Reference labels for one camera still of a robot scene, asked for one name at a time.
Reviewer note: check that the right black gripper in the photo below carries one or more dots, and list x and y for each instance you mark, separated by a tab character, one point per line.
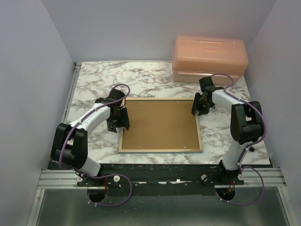
195	105

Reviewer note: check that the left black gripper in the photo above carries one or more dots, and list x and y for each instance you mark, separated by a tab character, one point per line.
124	118

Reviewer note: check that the brown fibreboard backing board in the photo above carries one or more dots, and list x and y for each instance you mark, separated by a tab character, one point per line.
160	124

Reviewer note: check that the orange translucent plastic box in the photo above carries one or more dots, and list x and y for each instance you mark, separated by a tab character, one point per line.
197	57

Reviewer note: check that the blue wooden picture frame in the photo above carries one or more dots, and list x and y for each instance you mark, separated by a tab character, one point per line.
122	141

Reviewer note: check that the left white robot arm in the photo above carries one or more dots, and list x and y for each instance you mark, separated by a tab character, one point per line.
70	145

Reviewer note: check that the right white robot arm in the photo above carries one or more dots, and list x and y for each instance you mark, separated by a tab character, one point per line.
247	126

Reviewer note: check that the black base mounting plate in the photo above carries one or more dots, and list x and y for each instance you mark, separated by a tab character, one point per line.
158	179

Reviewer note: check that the aluminium rail frame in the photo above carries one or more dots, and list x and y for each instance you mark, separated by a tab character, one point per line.
257	206

